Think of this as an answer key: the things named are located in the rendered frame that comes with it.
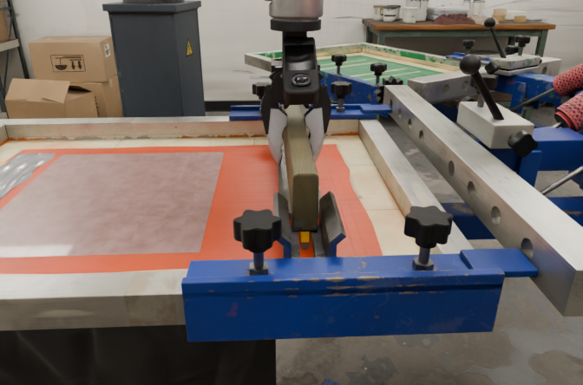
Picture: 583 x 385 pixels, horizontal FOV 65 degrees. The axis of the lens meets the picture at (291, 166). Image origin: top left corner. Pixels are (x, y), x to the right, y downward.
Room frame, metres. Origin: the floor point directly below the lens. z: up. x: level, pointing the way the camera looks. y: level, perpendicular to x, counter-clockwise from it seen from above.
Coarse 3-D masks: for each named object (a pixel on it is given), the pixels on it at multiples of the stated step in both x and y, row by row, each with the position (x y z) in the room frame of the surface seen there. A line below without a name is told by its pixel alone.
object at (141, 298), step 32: (0, 128) 0.86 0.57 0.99; (32, 128) 0.88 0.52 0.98; (64, 128) 0.88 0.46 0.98; (96, 128) 0.88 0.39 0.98; (128, 128) 0.89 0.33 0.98; (160, 128) 0.89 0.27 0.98; (192, 128) 0.89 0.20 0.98; (224, 128) 0.90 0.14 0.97; (256, 128) 0.90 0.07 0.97; (352, 128) 0.91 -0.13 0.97; (384, 160) 0.69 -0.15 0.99; (416, 192) 0.57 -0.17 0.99; (0, 288) 0.36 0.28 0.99; (32, 288) 0.36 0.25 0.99; (64, 288) 0.36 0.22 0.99; (96, 288) 0.36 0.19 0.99; (128, 288) 0.36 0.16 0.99; (160, 288) 0.36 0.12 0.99; (0, 320) 0.34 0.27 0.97; (32, 320) 0.34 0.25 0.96; (64, 320) 0.35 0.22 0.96; (96, 320) 0.35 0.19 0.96; (128, 320) 0.35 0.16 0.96; (160, 320) 0.35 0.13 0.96
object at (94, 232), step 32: (160, 192) 0.64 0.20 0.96; (192, 192) 0.64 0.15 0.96; (224, 192) 0.64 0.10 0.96; (256, 192) 0.64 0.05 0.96; (352, 192) 0.64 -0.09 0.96; (0, 224) 0.54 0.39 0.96; (32, 224) 0.54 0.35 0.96; (64, 224) 0.54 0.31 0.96; (96, 224) 0.54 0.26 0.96; (128, 224) 0.54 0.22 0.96; (160, 224) 0.54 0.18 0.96; (192, 224) 0.54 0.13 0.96; (224, 224) 0.54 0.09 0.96; (352, 224) 0.54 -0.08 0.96; (0, 256) 0.46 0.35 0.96; (32, 256) 0.46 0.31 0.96; (64, 256) 0.47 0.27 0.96; (96, 256) 0.47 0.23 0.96; (128, 256) 0.47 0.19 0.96; (160, 256) 0.47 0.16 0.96; (192, 256) 0.47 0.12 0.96; (224, 256) 0.47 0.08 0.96; (352, 256) 0.47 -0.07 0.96
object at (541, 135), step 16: (544, 128) 0.69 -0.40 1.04; (560, 128) 0.69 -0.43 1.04; (480, 144) 0.63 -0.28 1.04; (544, 144) 0.64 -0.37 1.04; (560, 144) 0.64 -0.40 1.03; (576, 144) 0.64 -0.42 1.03; (512, 160) 0.63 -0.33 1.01; (544, 160) 0.64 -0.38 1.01; (560, 160) 0.64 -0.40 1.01; (576, 160) 0.64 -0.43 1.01
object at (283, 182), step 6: (282, 150) 0.72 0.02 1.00; (282, 156) 0.69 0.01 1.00; (282, 162) 0.66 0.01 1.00; (282, 168) 0.64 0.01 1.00; (282, 174) 0.62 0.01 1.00; (282, 180) 0.59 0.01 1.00; (282, 186) 0.57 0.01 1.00; (282, 192) 0.56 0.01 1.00; (288, 192) 0.56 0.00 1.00; (318, 192) 0.56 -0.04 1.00; (288, 198) 0.54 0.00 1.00; (318, 198) 0.54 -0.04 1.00; (288, 204) 0.52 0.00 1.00; (318, 204) 0.52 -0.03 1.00; (318, 210) 0.51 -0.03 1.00; (318, 216) 0.50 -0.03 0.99
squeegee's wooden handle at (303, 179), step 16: (288, 112) 0.72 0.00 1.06; (288, 128) 0.64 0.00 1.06; (304, 128) 0.64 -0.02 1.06; (288, 144) 0.58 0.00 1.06; (304, 144) 0.57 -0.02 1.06; (288, 160) 0.57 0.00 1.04; (304, 160) 0.51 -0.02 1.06; (288, 176) 0.57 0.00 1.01; (304, 176) 0.47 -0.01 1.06; (304, 192) 0.47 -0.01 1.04; (304, 208) 0.47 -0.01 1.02; (304, 224) 0.47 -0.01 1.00
